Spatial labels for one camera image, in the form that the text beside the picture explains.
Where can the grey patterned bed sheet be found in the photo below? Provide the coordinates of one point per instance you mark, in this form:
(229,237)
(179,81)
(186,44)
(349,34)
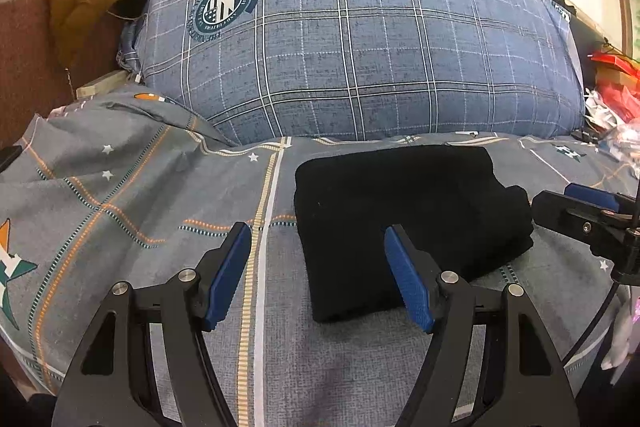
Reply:
(121,188)

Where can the clear plastic bags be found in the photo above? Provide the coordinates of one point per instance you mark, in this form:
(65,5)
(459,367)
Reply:
(615,138)

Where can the wooden framed picture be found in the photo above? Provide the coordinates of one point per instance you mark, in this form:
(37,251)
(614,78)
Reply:
(629,18)

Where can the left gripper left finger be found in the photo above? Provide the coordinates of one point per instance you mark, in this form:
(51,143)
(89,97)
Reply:
(111,379)

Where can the black pants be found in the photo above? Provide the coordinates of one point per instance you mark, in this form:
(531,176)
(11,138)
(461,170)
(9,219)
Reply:
(447,199)

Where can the red box pile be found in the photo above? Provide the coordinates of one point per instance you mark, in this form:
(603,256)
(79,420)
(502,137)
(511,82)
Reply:
(617,81)

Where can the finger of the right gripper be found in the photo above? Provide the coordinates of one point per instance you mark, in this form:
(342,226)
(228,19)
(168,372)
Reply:
(607,233)
(593,196)

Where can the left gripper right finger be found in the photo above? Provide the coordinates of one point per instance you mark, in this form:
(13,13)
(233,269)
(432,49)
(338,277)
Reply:
(522,381)

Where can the blue plaid pillow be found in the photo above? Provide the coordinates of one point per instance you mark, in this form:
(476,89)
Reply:
(361,69)

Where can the brown wooden headboard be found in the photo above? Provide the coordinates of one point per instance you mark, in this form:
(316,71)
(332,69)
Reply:
(32,80)

